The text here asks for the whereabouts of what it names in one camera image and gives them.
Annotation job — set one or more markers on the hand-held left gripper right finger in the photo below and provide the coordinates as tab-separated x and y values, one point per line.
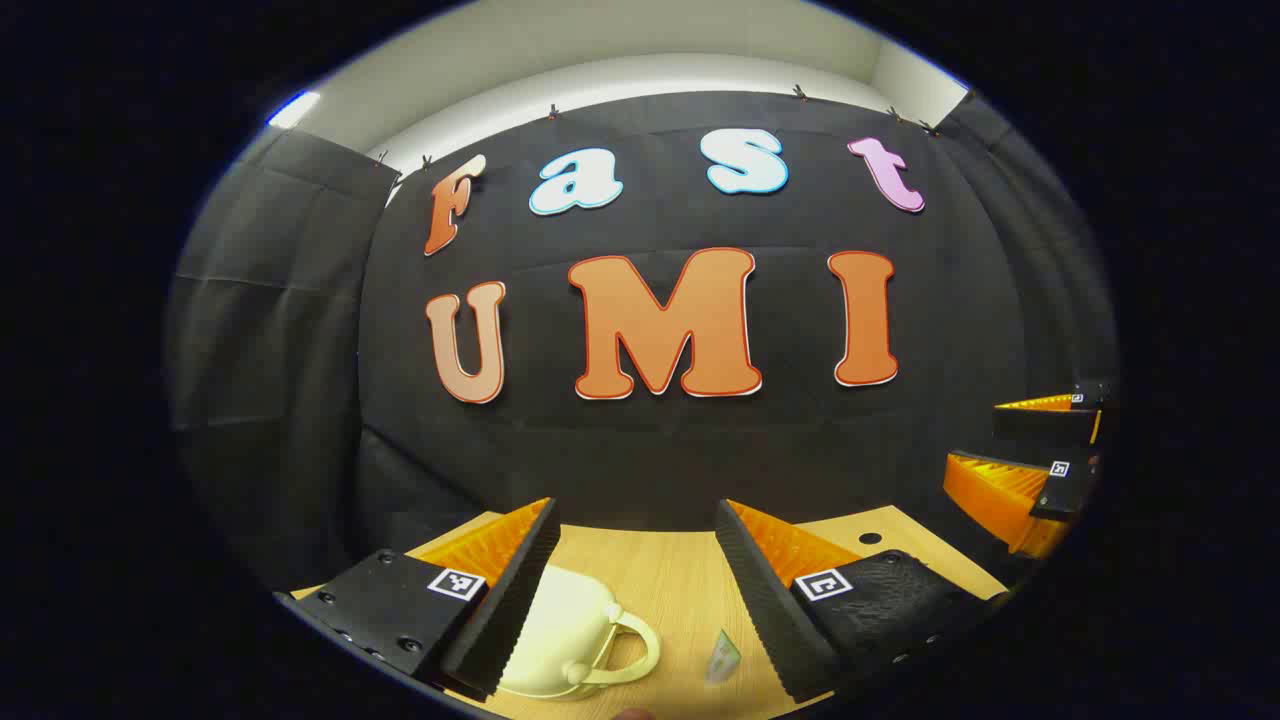
765	610

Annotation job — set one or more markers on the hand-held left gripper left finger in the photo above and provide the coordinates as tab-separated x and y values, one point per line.
510	610

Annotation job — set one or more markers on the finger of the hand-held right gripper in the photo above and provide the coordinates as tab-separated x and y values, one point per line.
1045	420
1000	495

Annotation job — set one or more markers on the pale yellow small suitcase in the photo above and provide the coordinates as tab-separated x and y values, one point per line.
560	620

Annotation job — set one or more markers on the grey tube pale green cap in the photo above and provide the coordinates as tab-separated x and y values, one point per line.
722	658

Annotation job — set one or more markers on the ceiling light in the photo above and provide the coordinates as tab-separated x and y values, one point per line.
293	108

